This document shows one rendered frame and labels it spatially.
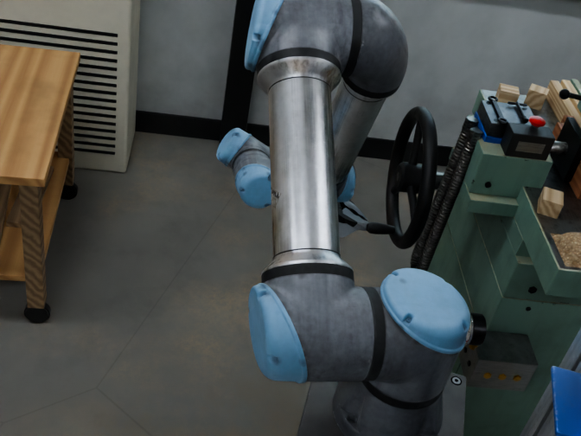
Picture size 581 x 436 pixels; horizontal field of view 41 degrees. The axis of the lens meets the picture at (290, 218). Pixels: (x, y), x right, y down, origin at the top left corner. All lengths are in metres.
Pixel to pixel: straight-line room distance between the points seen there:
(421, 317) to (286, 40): 0.40
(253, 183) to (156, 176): 1.49
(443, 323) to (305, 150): 0.27
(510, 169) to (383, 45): 0.47
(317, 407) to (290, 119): 0.40
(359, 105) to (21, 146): 1.06
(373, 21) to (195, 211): 1.69
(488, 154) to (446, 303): 0.53
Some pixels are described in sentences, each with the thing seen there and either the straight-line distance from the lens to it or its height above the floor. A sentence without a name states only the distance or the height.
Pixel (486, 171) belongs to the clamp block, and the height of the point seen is 0.92.
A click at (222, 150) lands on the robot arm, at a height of 0.85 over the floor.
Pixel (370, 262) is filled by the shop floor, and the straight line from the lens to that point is 2.61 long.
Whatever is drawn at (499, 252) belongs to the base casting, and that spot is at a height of 0.75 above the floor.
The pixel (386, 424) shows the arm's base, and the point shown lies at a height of 0.87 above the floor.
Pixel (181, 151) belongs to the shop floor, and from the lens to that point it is 2.97.
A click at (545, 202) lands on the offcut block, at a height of 0.93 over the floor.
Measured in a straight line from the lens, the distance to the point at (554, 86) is 1.82.
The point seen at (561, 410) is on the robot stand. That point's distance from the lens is 0.68.
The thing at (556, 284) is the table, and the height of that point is 0.87.
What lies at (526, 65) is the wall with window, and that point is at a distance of 3.07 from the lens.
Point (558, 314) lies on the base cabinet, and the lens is 1.60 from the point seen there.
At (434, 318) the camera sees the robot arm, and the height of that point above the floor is 1.05.
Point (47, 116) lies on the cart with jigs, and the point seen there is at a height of 0.53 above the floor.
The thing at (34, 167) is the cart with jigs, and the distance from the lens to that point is 1.95.
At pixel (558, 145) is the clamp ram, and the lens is 1.54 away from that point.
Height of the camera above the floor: 1.66
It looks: 38 degrees down
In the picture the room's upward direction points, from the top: 12 degrees clockwise
